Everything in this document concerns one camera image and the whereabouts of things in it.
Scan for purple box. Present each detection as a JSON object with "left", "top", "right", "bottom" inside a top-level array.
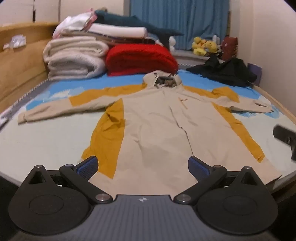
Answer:
[{"left": 247, "top": 62, "right": 263, "bottom": 85}]

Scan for dark teal shark plush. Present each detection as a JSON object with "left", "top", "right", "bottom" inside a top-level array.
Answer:
[{"left": 94, "top": 9, "right": 185, "bottom": 47}]

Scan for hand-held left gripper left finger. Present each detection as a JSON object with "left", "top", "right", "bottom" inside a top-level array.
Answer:
[{"left": 22, "top": 156, "right": 114, "bottom": 205}]

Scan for yellow plush toys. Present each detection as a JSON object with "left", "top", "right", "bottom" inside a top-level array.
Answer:
[{"left": 192, "top": 37, "right": 219, "bottom": 57}]

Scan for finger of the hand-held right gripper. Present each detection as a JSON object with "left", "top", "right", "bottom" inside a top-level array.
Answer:
[{"left": 273, "top": 125, "right": 296, "bottom": 161}]

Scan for beige and mustard hooded jacket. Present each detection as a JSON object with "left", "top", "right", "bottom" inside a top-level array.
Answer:
[{"left": 18, "top": 70, "right": 282, "bottom": 197}]

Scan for white plush toy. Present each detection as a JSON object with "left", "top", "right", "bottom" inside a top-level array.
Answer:
[{"left": 168, "top": 36, "right": 177, "bottom": 52}]

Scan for dark patterned folded cloth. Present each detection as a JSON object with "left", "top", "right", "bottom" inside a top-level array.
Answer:
[{"left": 60, "top": 32, "right": 162, "bottom": 46}]

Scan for white fluffy folded blanket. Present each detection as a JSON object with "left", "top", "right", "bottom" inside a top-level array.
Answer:
[{"left": 43, "top": 36, "right": 109, "bottom": 81}]

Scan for pink and white cloth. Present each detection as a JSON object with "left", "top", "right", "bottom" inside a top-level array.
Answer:
[{"left": 53, "top": 8, "right": 97, "bottom": 39}]

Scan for blue cloud printed bed sheet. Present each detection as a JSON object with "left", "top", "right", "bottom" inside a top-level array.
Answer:
[{"left": 0, "top": 68, "right": 296, "bottom": 193}]

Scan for white folded sheet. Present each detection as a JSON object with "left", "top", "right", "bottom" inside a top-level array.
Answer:
[{"left": 89, "top": 23, "right": 148, "bottom": 39}]

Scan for blue curtain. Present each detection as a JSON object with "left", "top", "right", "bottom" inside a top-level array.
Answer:
[{"left": 129, "top": 0, "right": 231, "bottom": 51}]

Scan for red folded blanket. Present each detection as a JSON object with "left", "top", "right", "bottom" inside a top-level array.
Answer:
[{"left": 105, "top": 44, "right": 179, "bottom": 77}]

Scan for black clothes pile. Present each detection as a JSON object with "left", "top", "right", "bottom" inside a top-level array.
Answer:
[{"left": 186, "top": 56, "right": 258, "bottom": 88}]

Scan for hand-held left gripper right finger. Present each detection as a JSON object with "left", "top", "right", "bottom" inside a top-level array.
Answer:
[{"left": 173, "top": 156, "right": 266, "bottom": 205}]

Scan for crumpled clear plastic bag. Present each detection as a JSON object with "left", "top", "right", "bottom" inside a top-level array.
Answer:
[{"left": 3, "top": 35, "right": 26, "bottom": 50}]

